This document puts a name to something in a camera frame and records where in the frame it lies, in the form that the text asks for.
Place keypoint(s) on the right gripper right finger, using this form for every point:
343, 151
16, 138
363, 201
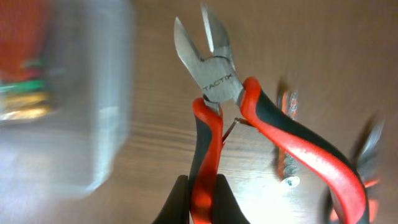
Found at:
225, 207

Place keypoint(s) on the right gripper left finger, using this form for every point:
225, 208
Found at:
176, 209

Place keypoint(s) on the red handled cutting pliers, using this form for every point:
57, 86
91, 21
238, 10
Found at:
217, 78

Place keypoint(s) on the clear plastic container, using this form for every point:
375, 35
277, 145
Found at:
88, 69

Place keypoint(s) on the orange scraper wooden handle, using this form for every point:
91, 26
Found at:
23, 28

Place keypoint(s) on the orange black long-nose pliers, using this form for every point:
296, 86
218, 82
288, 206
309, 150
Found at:
364, 159

